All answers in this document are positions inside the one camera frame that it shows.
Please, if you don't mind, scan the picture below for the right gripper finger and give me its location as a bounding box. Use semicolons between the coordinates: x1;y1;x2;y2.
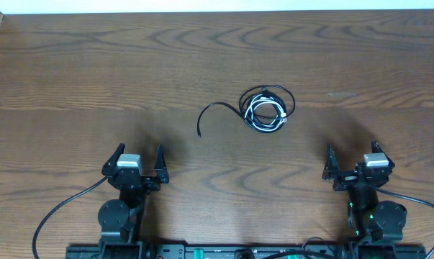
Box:
371;140;385;154
322;144;340;180

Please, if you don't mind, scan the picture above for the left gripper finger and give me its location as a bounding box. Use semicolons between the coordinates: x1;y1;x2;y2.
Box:
154;145;166;176
102;143;125;169

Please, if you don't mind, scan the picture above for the white cable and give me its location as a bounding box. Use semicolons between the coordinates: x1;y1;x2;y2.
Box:
244;94;289;131

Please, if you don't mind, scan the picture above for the short black cable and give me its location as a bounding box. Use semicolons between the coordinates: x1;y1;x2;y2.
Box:
239;89;286;134

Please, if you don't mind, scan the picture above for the long black cable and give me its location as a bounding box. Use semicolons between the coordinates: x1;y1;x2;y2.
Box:
196;84;297;139

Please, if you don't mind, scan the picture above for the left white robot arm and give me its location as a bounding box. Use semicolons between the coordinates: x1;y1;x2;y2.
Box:
98;143;169;258

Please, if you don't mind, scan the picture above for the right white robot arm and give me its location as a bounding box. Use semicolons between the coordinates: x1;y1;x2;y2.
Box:
322;140;407;258

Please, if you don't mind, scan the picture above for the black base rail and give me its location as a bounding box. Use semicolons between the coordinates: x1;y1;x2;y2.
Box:
65;242;426;259

